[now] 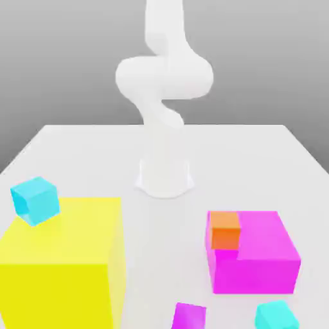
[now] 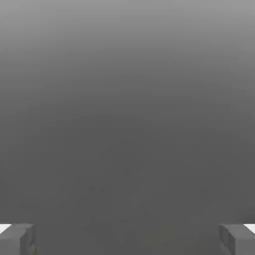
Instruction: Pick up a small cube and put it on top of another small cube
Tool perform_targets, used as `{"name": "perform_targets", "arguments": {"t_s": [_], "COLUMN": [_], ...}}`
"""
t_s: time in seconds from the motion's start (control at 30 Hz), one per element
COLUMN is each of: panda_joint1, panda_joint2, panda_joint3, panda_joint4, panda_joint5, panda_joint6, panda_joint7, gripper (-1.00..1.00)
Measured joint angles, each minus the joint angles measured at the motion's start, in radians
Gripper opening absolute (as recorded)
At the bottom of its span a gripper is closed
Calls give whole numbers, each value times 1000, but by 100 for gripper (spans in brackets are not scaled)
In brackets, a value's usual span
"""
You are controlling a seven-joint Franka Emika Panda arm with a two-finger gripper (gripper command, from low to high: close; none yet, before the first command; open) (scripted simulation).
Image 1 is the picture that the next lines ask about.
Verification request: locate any small sky blue cube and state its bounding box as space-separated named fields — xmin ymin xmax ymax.
xmin=10 ymin=176 xmax=62 ymax=227

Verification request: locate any large yellow box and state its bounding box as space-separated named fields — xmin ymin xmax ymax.
xmin=0 ymin=197 xmax=127 ymax=329

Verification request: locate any small orange cube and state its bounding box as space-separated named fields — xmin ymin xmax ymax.
xmin=209 ymin=211 xmax=242 ymax=251

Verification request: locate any large magenta box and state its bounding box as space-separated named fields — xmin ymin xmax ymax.
xmin=204 ymin=210 xmax=302 ymax=295

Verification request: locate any small purple cube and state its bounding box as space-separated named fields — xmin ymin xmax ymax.
xmin=171 ymin=302 xmax=208 ymax=329

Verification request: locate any small turquoise cube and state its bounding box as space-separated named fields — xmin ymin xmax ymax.
xmin=254 ymin=299 xmax=301 ymax=329

